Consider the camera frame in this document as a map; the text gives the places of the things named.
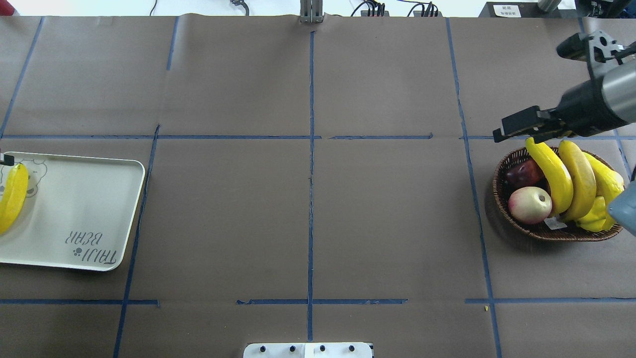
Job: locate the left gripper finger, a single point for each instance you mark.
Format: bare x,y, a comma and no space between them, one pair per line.
6,159

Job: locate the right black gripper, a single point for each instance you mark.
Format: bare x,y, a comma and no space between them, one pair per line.
580,106

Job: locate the yellow banana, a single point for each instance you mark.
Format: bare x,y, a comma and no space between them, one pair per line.
583,180
14,196
609,185
558,177

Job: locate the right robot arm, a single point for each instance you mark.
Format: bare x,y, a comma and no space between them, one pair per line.
618,90

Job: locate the brown wicker basket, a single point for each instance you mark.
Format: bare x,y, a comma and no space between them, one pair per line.
499,191

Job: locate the dark red apple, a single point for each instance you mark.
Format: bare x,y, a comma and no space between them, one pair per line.
524,174

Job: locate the pale green pink apple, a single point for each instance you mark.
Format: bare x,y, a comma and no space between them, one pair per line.
530,205

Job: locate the white bear tray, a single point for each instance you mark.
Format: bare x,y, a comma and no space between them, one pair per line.
78,212

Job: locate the black label box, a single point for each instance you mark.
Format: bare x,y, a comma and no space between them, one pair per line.
515,9

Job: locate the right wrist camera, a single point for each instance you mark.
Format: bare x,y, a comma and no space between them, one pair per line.
598,50

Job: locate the aluminium frame post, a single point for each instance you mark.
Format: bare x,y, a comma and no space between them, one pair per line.
311,11

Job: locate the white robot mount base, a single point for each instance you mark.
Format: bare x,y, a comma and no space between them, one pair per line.
309,350

